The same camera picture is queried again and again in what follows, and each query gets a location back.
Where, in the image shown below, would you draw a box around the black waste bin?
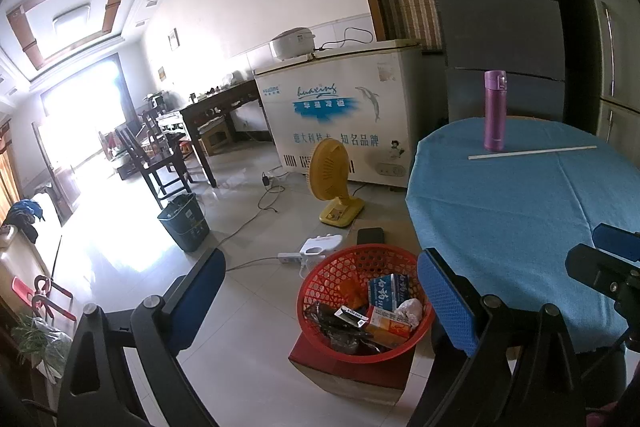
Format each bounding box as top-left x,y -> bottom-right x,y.
157,193 -> 211,253

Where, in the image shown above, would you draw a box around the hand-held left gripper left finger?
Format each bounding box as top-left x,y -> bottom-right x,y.
57,248 -> 227,427

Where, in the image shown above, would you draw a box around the white handheld appliance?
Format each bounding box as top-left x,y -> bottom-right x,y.
299,233 -> 345,278

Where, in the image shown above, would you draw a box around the brown stool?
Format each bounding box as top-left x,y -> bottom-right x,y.
288,332 -> 416,408

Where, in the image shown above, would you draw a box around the yellow desk fan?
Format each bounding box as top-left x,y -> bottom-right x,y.
306,139 -> 365,226

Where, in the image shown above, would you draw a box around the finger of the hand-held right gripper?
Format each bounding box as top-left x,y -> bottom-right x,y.
565,243 -> 640,305
592,223 -> 640,260

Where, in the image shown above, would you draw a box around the orange wrapper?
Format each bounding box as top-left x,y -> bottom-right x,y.
339,279 -> 368,308

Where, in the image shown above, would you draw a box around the rice cooker power cord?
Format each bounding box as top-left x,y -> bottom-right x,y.
312,27 -> 376,52

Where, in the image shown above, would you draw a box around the white chest freezer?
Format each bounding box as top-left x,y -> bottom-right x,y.
254,39 -> 423,190

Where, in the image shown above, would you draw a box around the ceiling lamp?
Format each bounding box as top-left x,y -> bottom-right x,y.
52,4 -> 93,32

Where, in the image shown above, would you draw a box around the black plastic bag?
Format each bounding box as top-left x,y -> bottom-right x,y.
305,302 -> 386,355

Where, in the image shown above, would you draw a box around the blue cloth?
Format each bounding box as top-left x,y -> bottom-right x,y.
5,201 -> 46,243

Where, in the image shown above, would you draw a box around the red plastic mesh basket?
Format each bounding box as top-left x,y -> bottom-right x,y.
298,244 -> 435,364

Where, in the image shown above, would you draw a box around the red metal frame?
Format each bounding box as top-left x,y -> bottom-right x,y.
12,274 -> 76,323

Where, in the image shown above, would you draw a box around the person's leg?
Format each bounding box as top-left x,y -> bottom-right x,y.
585,407 -> 640,427

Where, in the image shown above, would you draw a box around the dark grey refrigerator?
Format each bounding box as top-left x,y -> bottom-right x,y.
405,0 -> 571,128

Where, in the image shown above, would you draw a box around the blue tablecloth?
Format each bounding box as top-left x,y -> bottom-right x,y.
405,117 -> 640,355

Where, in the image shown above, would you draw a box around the white thin rod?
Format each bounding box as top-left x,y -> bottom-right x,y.
468,146 -> 597,160

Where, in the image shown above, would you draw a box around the white paper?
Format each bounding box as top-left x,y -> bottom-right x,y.
395,298 -> 425,328

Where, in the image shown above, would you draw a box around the dark wooden table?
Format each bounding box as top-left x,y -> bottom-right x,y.
180,79 -> 266,188

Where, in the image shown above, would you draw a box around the small wooden stool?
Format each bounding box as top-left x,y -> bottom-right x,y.
200,127 -> 233,156

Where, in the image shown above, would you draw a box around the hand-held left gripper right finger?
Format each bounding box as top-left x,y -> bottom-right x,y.
407,248 -> 587,427

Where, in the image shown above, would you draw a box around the white cigarette pack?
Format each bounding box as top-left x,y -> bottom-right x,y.
334,305 -> 370,328

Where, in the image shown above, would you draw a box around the grey floor cable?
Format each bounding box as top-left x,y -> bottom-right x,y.
220,177 -> 286,273

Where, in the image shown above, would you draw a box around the orange cardboard box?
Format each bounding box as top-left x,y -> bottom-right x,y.
364,305 -> 415,340

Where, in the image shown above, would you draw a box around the purple thermos bottle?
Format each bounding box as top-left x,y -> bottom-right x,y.
483,70 -> 507,152

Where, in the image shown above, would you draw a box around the blue and white carton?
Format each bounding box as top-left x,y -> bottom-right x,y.
367,273 -> 410,312

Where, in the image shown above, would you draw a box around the white rice cooker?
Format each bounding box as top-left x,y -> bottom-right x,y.
270,29 -> 317,60

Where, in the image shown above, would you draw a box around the green potted plant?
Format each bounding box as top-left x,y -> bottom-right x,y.
12,314 -> 71,373

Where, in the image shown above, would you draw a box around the silver refrigerator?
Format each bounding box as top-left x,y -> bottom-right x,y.
570,0 -> 640,148

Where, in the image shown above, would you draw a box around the dark wooden chairs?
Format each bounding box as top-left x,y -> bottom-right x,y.
115,109 -> 193,208

